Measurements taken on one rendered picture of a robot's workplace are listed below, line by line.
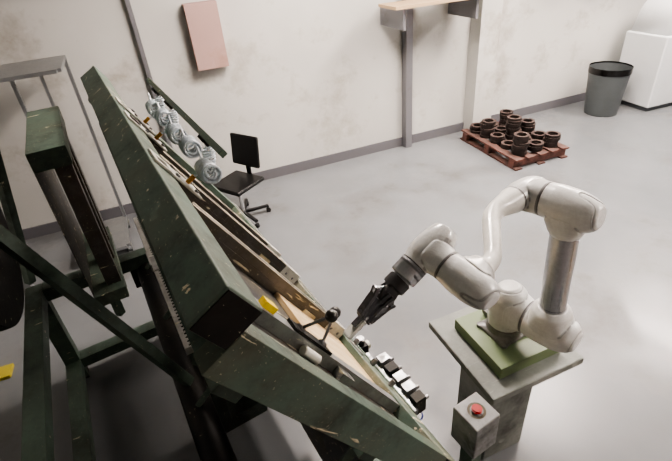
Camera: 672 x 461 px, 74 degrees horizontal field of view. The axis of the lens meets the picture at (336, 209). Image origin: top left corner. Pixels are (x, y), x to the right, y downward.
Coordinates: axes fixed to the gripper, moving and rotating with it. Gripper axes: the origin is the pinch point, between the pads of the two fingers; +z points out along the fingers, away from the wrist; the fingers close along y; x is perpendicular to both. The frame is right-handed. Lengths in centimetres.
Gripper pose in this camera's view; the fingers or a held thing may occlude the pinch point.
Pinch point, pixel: (354, 327)
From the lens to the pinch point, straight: 138.0
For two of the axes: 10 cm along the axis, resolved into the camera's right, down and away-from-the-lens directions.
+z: -7.0, 7.1, -0.9
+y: 5.0, 5.7, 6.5
